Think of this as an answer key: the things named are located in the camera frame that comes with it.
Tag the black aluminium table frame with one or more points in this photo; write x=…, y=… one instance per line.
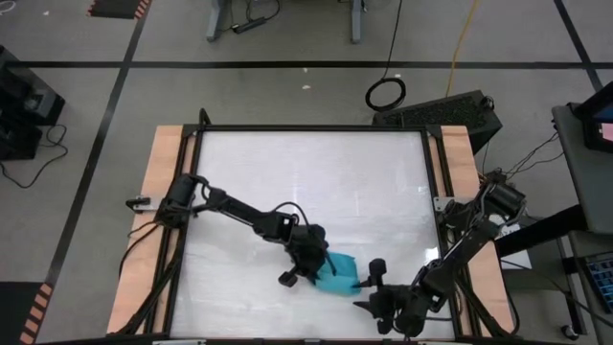
x=311, y=128

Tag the teal terry towel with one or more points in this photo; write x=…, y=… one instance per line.
x=342, y=278

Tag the black orange hazard mat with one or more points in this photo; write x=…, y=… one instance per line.
x=14, y=311
x=117, y=7

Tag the keyboard with blue keys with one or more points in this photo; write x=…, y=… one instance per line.
x=603, y=282

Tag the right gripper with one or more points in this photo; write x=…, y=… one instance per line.
x=402, y=309

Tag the black caster wheel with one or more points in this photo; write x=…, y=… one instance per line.
x=570, y=332

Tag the black cart beam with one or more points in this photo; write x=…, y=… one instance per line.
x=541, y=232

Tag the wooden table side board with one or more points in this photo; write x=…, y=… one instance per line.
x=457, y=153
x=158, y=158

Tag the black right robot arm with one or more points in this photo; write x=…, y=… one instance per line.
x=469, y=239

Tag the grey desk leg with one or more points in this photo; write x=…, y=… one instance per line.
x=215, y=24
x=356, y=24

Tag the black triangular bracket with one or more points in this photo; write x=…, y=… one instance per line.
x=205, y=119

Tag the black equipment stack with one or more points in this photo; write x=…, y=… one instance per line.
x=24, y=100

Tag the grey cart top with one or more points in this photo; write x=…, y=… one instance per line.
x=584, y=182

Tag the white paper sheet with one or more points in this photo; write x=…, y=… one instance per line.
x=517, y=256

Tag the black monitor with lit screen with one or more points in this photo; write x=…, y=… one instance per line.
x=591, y=144

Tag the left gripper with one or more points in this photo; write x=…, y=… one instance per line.
x=309, y=249

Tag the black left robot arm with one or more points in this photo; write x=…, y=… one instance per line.
x=239, y=215

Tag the black power strip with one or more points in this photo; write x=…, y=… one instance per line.
x=249, y=25

